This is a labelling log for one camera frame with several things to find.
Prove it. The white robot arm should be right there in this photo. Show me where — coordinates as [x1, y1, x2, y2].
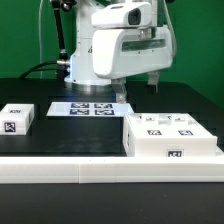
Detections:
[65, 0, 177, 103]

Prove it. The white L-shaped fence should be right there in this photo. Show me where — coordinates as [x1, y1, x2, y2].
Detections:
[0, 124, 224, 185]

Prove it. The white cabinet door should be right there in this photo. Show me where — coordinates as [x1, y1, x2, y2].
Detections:
[125, 113, 171, 138]
[166, 113, 211, 137]

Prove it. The white cabinet top block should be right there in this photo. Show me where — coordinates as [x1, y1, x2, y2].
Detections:
[0, 104, 35, 135]

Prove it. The grey thin cable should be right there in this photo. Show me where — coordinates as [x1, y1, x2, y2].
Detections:
[37, 0, 46, 80]

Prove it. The white marker base plate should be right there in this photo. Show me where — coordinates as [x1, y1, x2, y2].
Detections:
[47, 102, 133, 117]

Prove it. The black cable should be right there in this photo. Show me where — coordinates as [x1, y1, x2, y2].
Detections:
[18, 61, 66, 80]

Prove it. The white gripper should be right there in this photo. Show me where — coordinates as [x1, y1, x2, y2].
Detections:
[92, 26, 173, 103]

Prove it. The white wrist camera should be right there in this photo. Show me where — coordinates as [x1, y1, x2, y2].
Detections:
[91, 2, 152, 29]

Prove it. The white cabinet body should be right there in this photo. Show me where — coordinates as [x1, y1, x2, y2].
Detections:
[123, 114, 217, 158]

